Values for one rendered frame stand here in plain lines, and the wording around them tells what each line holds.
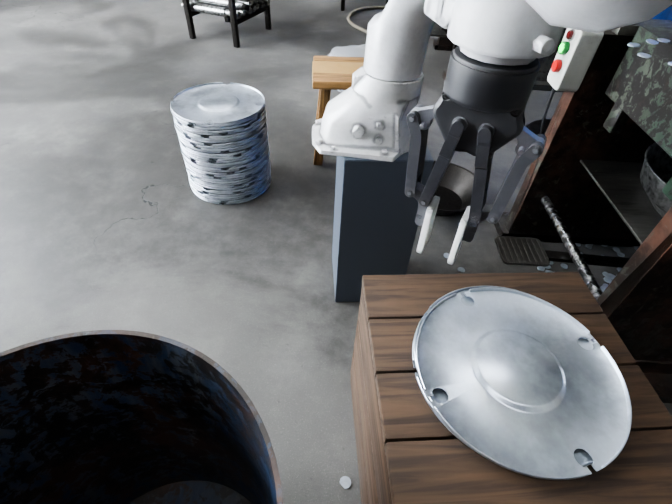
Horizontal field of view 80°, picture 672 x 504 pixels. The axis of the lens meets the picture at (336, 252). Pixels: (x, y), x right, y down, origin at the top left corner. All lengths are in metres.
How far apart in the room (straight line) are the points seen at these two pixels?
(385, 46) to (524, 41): 0.44
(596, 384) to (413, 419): 0.26
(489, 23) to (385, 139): 0.50
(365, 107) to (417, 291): 0.36
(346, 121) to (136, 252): 0.80
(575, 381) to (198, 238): 1.06
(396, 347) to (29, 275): 1.09
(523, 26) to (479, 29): 0.03
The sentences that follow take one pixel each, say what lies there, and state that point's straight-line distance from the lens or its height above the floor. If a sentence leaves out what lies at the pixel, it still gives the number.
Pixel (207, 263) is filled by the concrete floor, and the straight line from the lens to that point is 1.25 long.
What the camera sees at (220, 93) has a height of 0.30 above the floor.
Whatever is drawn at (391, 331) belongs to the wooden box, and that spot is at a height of 0.35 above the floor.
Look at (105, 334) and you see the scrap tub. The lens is 0.54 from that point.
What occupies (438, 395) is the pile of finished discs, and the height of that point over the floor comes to 0.36.
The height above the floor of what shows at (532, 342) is 0.37.
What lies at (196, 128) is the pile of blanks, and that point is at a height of 0.28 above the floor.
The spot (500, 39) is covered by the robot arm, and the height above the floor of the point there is 0.79.
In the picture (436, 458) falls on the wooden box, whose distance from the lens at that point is 0.58.
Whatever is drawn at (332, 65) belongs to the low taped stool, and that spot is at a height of 0.33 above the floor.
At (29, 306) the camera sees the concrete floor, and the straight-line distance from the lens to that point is 1.34.
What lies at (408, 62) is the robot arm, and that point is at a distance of 0.79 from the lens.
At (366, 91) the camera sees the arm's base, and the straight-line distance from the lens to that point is 0.81.
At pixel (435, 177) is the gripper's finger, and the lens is 0.45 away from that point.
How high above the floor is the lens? 0.88
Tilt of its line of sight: 45 degrees down
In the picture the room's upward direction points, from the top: 3 degrees clockwise
